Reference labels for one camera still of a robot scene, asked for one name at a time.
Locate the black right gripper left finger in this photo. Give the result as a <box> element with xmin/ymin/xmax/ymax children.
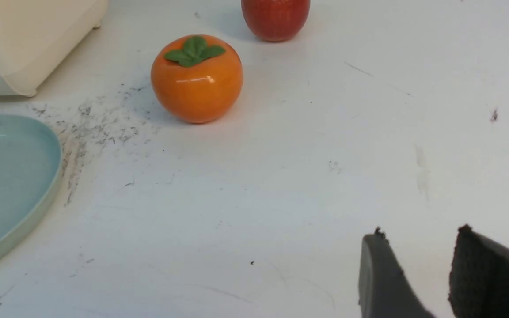
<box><xmin>359</xmin><ymin>227</ymin><xmax>433</xmax><ymax>318</ymax></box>

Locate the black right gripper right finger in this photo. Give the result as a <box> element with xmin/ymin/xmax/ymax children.
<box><xmin>448</xmin><ymin>225</ymin><xmax>509</xmax><ymax>318</ymax></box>

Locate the orange persimmon with green leaf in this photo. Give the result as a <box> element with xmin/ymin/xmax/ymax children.
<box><xmin>150</xmin><ymin>34</ymin><xmax>243</xmax><ymax>124</ymax></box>

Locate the red apple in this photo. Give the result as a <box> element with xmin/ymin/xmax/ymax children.
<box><xmin>241</xmin><ymin>0</ymin><xmax>311</xmax><ymax>42</ymax></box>

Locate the light blue round plate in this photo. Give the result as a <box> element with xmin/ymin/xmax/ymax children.
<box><xmin>0</xmin><ymin>114</ymin><xmax>63</xmax><ymax>258</ymax></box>

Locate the cream white toaster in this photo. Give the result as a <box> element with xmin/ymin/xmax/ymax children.
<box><xmin>0</xmin><ymin>0</ymin><xmax>109</xmax><ymax>97</ymax></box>

